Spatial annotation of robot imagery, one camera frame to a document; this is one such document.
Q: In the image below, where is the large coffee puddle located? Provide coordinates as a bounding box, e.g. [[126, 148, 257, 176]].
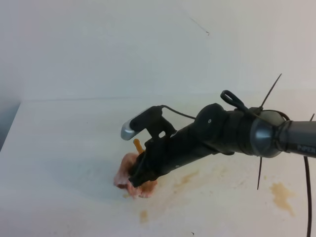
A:
[[122, 138, 200, 224]]

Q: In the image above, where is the pink stained rag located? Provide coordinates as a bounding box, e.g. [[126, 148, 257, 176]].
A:
[[114, 153, 158, 198]]

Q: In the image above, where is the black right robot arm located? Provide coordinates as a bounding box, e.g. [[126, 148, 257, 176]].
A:
[[121, 90, 316, 187]]

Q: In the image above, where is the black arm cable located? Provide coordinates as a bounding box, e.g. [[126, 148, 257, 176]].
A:
[[303, 155, 312, 237]]

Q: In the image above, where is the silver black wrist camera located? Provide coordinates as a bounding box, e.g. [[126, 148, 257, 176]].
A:
[[120, 106, 176, 141]]

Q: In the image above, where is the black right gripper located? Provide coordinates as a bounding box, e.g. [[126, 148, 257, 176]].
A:
[[129, 103, 234, 188]]

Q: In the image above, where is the small coffee stain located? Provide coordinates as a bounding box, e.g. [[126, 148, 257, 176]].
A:
[[270, 182, 295, 216]]

